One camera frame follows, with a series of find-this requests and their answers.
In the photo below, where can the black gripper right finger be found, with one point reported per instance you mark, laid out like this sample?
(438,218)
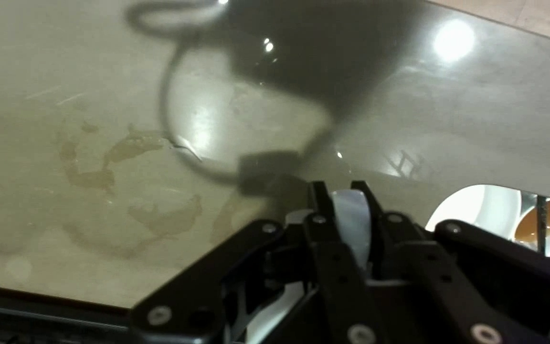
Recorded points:
(448,279)

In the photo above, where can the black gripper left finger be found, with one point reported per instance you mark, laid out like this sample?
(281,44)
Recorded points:
(325,279)

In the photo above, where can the white plate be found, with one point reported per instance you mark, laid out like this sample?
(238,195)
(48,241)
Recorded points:
(472,210)

